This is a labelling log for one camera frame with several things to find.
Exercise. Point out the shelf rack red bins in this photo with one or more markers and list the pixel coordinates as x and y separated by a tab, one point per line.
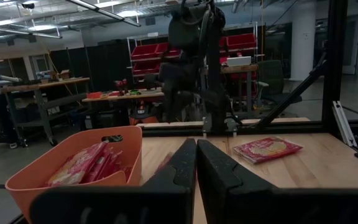
148	51

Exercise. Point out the red popcorn bag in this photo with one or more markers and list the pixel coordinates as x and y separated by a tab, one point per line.
73	168
104	165
266	149

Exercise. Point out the wooden workbench metal legs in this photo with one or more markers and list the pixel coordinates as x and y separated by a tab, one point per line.
42	84

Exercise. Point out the red power drill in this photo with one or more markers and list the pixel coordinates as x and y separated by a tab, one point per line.
121	85

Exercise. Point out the orange black shop vacuum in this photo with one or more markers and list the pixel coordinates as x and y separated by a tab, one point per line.
143	115

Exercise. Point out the long ceiling light tube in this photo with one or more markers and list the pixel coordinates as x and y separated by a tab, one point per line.
104	12
20	31

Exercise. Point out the black aluminium table frame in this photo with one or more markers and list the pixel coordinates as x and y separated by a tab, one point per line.
334	62

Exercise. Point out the silver aluminium extrusion bar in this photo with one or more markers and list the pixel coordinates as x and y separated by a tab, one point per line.
343	124

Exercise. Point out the cardboard box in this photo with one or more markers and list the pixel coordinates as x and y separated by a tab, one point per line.
61	74

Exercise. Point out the orange plastic basket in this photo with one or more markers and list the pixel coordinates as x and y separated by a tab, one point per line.
129	161

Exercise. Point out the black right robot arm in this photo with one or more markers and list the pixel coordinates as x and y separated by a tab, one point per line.
185	31

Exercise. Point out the white box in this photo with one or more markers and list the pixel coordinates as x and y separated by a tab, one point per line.
238	61

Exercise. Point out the dark office chair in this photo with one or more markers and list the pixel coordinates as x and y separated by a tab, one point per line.
272	77

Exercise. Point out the white column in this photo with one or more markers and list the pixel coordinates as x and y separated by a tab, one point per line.
303	40

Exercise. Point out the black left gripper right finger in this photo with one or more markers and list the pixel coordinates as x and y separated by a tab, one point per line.
259	207

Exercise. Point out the wooden table with tools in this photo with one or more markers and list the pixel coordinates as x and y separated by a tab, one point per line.
120	97

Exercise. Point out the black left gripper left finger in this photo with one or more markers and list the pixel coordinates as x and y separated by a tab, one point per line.
120	205

